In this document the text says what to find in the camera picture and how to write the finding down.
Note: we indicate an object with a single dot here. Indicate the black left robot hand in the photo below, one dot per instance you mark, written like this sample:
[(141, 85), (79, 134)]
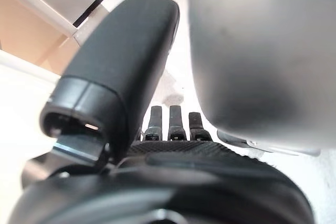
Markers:
[(126, 58)]

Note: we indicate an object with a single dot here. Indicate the green drink can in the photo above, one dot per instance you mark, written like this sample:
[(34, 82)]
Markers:
[(262, 51)]

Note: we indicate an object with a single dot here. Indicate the black framed amber window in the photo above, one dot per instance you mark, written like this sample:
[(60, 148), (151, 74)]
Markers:
[(26, 24)]

